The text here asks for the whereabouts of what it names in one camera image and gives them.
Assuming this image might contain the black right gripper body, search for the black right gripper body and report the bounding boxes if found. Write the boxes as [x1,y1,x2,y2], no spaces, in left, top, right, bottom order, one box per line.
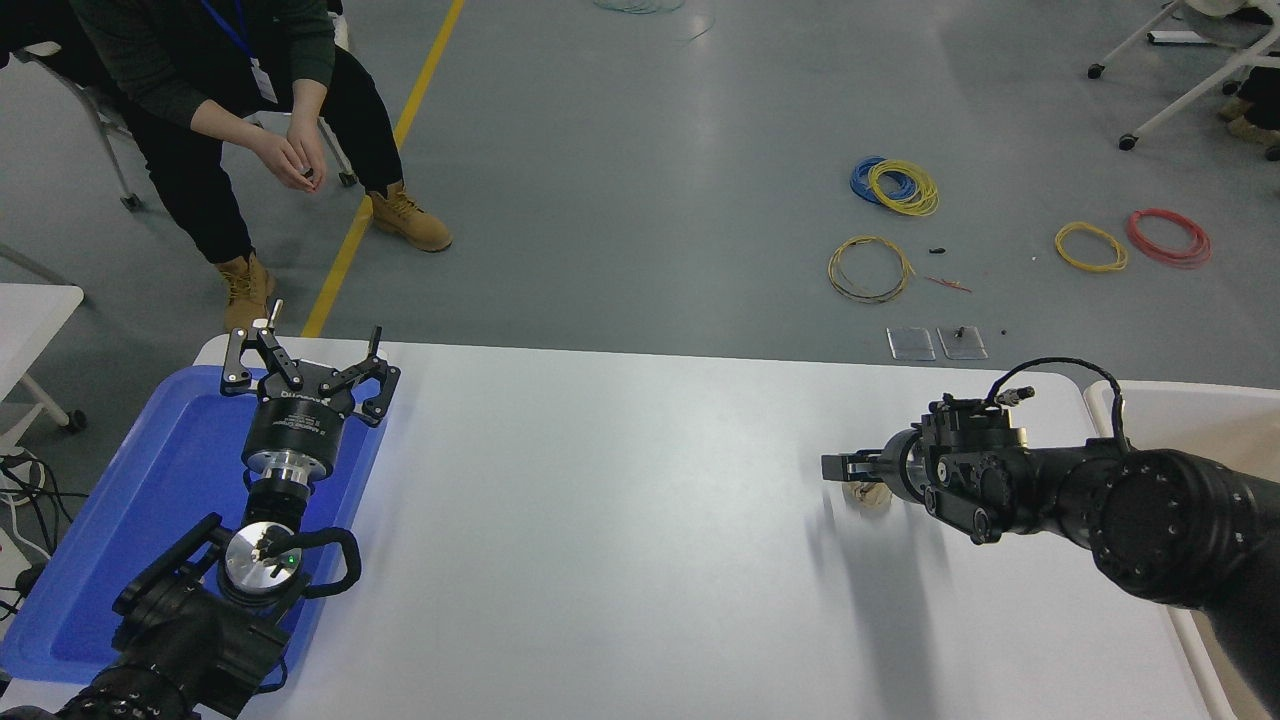
[878,430,927,503]

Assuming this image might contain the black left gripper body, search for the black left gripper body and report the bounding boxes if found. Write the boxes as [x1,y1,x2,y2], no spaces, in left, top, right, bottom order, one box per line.
[242,362,359,473]

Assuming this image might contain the person's right hand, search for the person's right hand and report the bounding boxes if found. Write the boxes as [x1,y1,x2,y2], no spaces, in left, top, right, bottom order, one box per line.
[250,128,317,194]

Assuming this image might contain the person's left hand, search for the person's left hand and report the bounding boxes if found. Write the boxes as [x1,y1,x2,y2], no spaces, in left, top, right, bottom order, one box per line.
[288,114,330,190]

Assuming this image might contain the blue plastic tray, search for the blue plastic tray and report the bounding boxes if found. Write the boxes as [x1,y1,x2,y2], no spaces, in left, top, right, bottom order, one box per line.
[0,365,389,686]

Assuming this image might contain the white side table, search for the white side table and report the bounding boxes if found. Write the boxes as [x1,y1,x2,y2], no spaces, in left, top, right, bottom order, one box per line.
[0,283,89,433]

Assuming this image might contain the grey metal leg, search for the grey metal leg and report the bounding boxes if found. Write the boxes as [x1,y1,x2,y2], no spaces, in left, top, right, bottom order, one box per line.
[0,243,76,289]

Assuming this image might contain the grey wheeled chair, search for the grey wheeled chair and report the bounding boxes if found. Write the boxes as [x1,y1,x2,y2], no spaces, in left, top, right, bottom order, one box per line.
[10,12,359,213]

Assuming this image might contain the white power strip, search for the white power strip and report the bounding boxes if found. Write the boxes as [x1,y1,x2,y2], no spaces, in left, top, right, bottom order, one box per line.
[0,528,37,593]

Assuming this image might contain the person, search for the person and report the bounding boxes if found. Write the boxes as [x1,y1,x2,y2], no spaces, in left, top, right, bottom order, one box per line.
[1217,62,1280,161]
[0,0,76,71]
[68,0,453,333]

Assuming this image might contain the large pale bin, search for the large pale bin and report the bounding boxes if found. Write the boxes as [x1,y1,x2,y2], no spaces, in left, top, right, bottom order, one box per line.
[1083,380,1280,720]

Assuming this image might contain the yellow and dark cable coil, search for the yellow and dark cable coil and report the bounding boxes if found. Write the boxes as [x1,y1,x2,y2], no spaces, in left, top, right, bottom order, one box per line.
[828,236,916,305]

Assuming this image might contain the black floor cables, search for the black floor cables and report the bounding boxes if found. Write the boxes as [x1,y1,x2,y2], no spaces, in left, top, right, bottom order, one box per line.
[0,452,76,626]

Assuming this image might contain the small yellow cable coil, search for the small yellow cable coil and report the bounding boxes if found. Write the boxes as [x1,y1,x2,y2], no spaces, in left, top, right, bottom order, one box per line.
[1055,221,1129,274]

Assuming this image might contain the bright yellow cable coil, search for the bright yellow cable coil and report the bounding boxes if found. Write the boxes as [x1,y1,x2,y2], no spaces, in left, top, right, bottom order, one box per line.
[868,160,941,218]

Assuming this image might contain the blue cable coil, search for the blue cable coil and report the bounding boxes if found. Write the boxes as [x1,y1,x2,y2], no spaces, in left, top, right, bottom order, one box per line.
[850,156,916,207]

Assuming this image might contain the red cable coil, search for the red cable coil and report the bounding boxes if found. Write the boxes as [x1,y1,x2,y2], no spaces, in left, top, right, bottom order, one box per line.
[1127,208,1213,270]

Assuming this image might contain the white wheeled furniture frame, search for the white wheeled furniture frame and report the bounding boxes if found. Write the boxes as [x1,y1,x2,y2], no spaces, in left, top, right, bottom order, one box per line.
[1088,0,1280,152]

